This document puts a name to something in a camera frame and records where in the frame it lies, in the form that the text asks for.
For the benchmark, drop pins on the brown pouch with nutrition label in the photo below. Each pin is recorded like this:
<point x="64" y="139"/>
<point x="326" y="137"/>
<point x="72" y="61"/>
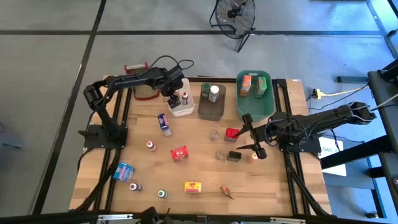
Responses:
<point x="226" y="190"/>

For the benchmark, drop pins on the yellow Corn Pops cereal box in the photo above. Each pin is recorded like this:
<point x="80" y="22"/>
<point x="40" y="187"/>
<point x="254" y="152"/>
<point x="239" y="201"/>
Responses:
<point x="192" y="187"/>

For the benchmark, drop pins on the dark metal floor bar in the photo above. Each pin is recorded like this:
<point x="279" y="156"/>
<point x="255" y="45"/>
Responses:
<point x="351" y="79"/>

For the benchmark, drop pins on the dark blue Frosted cereal box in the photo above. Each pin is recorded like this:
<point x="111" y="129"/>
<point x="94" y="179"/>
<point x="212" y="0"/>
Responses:
<point x="164" y="124"/>

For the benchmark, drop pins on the green food colouring bottle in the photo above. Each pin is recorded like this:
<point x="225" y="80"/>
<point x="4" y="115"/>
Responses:
<point x="162" y="193"/>

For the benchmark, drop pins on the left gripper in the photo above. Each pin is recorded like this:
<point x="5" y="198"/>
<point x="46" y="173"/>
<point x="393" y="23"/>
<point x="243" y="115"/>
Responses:
<point x="172" y="85"/>

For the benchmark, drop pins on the orange cereal box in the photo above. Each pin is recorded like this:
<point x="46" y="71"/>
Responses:
<point x="245" y="85"/>

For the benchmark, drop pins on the cork glass spice jar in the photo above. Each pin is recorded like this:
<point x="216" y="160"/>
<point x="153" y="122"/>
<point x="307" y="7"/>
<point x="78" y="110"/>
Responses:
<point x="214" y="135"/>
<point x="220" y="155"/>

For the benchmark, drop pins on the black aluminium rig frame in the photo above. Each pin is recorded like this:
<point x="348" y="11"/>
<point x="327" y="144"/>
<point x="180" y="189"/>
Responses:
<point x="281" y="102"/>

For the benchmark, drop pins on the teal plastic bin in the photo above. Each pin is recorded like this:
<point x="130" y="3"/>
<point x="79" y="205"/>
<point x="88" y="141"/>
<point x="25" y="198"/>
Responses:
<point x="255" y="109"/>

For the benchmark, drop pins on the blue and pink cereal box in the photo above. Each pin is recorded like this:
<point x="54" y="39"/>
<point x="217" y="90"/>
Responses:
<point x="123" y="172"/>

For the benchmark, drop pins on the white plastic bin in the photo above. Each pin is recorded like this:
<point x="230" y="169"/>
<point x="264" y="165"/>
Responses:
<point x="188" y="110"/>

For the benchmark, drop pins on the smoky grey plastic bin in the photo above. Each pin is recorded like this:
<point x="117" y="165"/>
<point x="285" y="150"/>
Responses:
<point x="211" y="112"/>

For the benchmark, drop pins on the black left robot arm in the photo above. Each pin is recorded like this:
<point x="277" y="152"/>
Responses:
<point x="130" y="80"/>

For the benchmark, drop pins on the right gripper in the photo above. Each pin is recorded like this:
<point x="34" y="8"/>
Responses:
<point x="258" y="138"/>

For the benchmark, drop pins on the white-cap spice jar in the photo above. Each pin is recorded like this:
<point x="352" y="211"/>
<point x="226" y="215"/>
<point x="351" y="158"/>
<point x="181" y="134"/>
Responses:
<point x="214" y="93"/>

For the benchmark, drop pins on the purple food colouring bottle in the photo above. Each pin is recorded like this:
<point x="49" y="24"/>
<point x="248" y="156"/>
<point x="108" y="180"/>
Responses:
<point x="134" y="186"/>

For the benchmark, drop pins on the white sign panel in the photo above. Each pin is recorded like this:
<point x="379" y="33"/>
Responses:
<point x="335" y="165"/>

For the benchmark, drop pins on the black floor fan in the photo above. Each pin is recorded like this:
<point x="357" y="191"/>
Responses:
<point x="231" y="14"/>

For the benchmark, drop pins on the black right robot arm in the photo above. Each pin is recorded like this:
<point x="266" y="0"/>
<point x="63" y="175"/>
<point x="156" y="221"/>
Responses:
<point x="326" y="116"/>

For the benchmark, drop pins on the pink food colouring bottle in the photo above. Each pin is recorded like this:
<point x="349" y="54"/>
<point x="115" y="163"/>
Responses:
<point x="150" y="145"/>

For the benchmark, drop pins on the green cereal box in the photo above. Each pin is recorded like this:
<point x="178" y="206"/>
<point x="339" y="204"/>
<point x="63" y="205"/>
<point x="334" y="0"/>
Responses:
<point x="261" y="87"/>

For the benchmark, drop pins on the red cereal box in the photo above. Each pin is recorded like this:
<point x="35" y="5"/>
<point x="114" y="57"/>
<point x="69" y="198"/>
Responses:
<point x="179" y="154"/>

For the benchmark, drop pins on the dark green black pepper tin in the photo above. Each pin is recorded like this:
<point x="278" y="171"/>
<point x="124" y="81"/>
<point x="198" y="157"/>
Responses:
<point x="234" y="156"/>

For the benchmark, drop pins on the red-lid paprika tin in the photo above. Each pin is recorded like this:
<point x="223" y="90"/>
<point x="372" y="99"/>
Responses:
<point x="230" y="133"/>

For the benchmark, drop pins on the green-cap spice jar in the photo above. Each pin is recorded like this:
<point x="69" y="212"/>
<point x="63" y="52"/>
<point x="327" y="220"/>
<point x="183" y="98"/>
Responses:
<point x="205" y="91"/>

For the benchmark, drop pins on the orange food colouring bottle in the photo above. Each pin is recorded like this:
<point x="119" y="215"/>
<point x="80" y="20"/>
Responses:
<point x="252" y="158"/>

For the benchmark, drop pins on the red storage bin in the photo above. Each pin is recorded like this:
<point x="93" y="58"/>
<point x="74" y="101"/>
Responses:
<point x="143" y="91"/>

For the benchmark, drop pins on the black side desk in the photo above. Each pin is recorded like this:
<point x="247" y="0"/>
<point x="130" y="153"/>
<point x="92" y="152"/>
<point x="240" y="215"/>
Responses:
<point x="384" y="140"/>

